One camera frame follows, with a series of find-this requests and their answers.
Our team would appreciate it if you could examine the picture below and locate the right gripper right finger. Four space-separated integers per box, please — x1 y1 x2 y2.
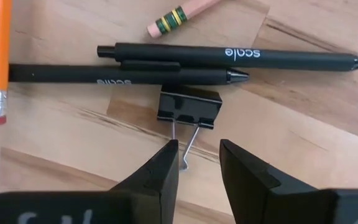
218 138 338 224

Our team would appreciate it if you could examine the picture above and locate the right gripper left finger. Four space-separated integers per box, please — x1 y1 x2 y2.
109 139 180 224

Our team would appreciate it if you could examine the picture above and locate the large black binder clip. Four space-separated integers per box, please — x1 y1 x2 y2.
156 84 223 171

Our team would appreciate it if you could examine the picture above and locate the black scale pen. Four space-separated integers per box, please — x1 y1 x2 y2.
96 42 358 73
0 63 250 86

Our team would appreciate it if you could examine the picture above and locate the pink pencil striped ferrule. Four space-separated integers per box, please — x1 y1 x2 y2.
146 0 224 39

